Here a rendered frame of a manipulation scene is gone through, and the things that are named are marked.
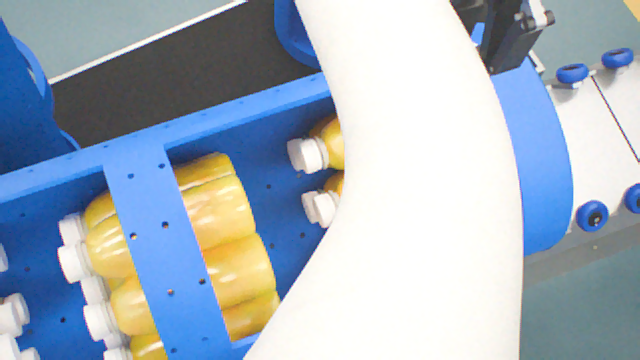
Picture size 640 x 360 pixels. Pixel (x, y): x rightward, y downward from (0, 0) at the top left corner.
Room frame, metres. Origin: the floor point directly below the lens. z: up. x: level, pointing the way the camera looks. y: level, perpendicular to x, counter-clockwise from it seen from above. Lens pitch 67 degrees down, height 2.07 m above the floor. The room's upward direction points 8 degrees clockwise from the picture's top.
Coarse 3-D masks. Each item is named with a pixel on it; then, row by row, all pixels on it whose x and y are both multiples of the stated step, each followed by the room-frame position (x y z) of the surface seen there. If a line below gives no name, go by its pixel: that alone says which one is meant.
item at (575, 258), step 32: (576, 96) 0.66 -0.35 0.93; (608, 96) 0.66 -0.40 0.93; (576, 128) 0.60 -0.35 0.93; (608, 128) 0.61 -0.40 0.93; (576, 160) 0.55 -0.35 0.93; (608, 160) 0.56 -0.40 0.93; (576, 192) 0.50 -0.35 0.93; (608, 192) 0.51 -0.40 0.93; (576, 256) 0.43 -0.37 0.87; (64, 320) 0.23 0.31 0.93
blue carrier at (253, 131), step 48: (288, 96) 0.45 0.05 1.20; (528, 96) 0.47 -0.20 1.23; (144, 144) 0.37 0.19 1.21; (192, 144) 0.44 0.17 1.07; (240, 144) 0.46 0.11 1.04; (528, 144) 0.42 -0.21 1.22; (0, 192) 0.30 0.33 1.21; (48, 192) 0.35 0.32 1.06; (96, 192) 0.37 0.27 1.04; (144, 192) 0.31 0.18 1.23; (288, 192) 0.43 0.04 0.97; (528, 192) 0.38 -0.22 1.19; (0, 240) 0.30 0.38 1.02; (48, 240) 0.31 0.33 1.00; (144, 240) 0.26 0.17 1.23; (192, 240) 0.27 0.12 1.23; (288, 240) 0.37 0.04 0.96; (528, 240) 0.35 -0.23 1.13; (0, 288) 0.25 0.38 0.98; (48, 288) 0.26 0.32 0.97; (144, 288) 0.22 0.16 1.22; (192, 288) 0.22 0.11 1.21; (288, 288) 0.30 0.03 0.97; (48, 336) 0.20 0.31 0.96; (192, 336) 0.18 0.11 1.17
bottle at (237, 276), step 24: (240, 240) 0.30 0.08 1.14; (216, 264) 0.27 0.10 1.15; (240, 264) 0.27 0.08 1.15; (264, 264) 0.28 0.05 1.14; (120, 288) 0.23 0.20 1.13; (216, 288) 0.24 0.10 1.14; (240, 288) 0.25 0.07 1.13; (264, 288) 0.26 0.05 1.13; (120, 312) 0.21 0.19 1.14; (144, 312) 0.21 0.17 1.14
